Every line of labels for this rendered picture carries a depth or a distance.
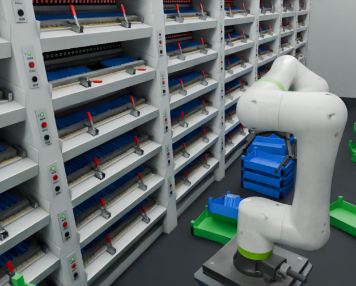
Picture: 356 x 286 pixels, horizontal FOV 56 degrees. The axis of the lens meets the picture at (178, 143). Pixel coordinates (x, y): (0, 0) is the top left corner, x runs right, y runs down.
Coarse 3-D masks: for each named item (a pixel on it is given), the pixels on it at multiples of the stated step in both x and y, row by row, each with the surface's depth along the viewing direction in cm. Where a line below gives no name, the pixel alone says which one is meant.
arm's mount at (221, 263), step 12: (228, 252) 126; (276, 252) 126; (288, 252) 126; (204, 264) 120; (216, 264) 120; (228, 264) 119; (300, 264) 119; (216, 276) 116; (228, 276) 114; (240, 276) 114; (288, 276) 113
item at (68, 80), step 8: (128, 64) 146; (136, 64) 150; (88, 72) 128; (96, 72) 130; (104, 72) 134; (112, 72) 137; (120, 72) 140; (56, 80) 115; (64, 80) 117; (72, 80) 120
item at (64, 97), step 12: (120, 48) 157; (132, 48) 158; (48, 60) 125; (60, 60) 129; (72, 60) 135; (144, 60) 155; (156, 60) 154; (144, 72) 149; (48, 84) 106; (96, 84) 126; (108, 84) 130; (120, 84) 137; (132, 84) 144; (60, 96) 111; (72, 96) 116; (84, 96) 121; (96, 96) 127; (60, 108) 113
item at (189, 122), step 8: (200, 96) 229; (184, 104) 215; (192, 104) 216; (200, 104) 220; (208, 104) 225; (216, 104) 224; (176, 112) 201; (184, 112) 204; (192, 112) 207; (200, 112) 212; (208, 112) 212; (216, 112) 223; (176, 120) 191; (184, 120) 190; (192, 120) 201; (200, 120) 203; (208, 120) 216; (176, 128) 188; (184, 128) 190; (192, 128) 197; (176, 136) 181
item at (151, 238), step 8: (208, 176) 242; (200, 184) 231; (208, 184) 238; (192, 192) 222; (200, 192) 228; (184, 200) 213; (192, 200) 219; (176, 208) 204; (184, 208) 210; (160, 224) 190; (152, 232) 183; (160, 232) 189; (144, 240) 177; (152, 240) 183; (136, 248) 171; (144, 248) 176; (120, 256) 166; (128, 256) 166; (136, 256) 171; (112, 264) 161; (120, 264) 161; (128, 264) 166; (104, 272) 156; (112, 272) 156; (120, 272) 161; (96, 280) 152; (104, 280) 152; (112, 280) 156
